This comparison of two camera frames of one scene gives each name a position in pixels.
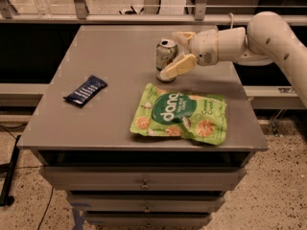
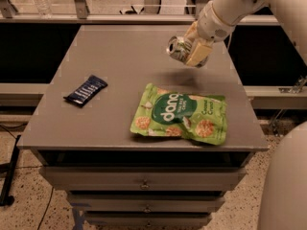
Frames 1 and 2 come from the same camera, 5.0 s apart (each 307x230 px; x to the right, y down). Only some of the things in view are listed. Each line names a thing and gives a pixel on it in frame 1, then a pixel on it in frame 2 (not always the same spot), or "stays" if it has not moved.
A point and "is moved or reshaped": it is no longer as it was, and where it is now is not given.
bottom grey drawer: x=148 y=219 stays
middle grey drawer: x=145 y=202 stays
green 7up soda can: x=166 y=50 is moved or reshaped
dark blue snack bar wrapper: x=84 y=93 stays
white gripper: x=205 y=47 to x=211 y=26
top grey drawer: x=143 y=177 stays
